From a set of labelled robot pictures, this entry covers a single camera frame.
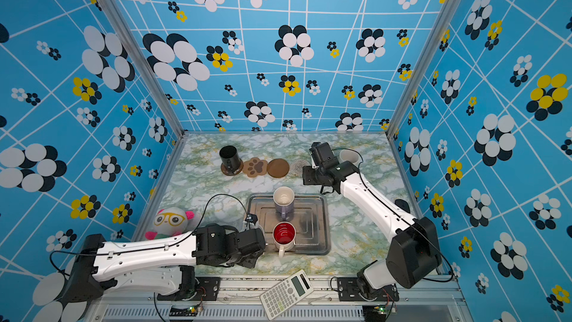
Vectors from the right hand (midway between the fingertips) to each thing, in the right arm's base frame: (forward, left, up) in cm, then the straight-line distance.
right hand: (312, 173), depth 84 cm
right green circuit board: (-41, -21, -18) cm, 49 cm away
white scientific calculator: (-37, +10, -16) cm, 42 cm away
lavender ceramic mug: (-3, +11, -15) cm, 19 cm away
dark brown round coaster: (+12, +40, -15) cm, 45 cm away
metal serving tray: (-9, 0, -18) cm, 21 cm away
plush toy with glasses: (-16, +53, -9) cm, 56 cm away
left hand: (-28, +18, -8) cm, 34 cm away
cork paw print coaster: (+15, +26, -16) cm, 34 cm away
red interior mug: (-18, +11, -16) cm, 26 cm away
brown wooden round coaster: (+14, +15, -16) cm, 26 cm away
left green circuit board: (-42, +43, -19) cm, 63 cm away
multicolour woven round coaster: (+14, +6, -16) cm, 22 cm away
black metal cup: (+13, +36, -7) cm, 39 cm away
